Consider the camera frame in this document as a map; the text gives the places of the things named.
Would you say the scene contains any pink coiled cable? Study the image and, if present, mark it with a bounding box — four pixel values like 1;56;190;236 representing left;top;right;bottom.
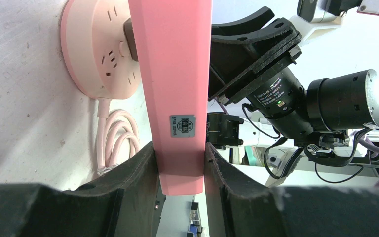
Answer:
96;98;141;177

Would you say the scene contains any beige plug on round socket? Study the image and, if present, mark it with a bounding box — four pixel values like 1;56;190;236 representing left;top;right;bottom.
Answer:
123;18;139;62

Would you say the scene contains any pink triangular power strip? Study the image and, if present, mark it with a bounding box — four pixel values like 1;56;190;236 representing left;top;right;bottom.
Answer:
129;0;212;195

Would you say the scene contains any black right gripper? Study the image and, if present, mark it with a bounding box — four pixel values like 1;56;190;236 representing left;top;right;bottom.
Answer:
208;6;379;149

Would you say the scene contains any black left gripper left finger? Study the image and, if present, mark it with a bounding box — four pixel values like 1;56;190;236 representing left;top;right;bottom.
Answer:
0;143;160;237

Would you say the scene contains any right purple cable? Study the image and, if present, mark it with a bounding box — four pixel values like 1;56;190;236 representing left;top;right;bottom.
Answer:
356;135;379;158

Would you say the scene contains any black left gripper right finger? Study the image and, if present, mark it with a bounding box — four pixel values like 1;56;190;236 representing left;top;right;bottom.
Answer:
204;143;379;237

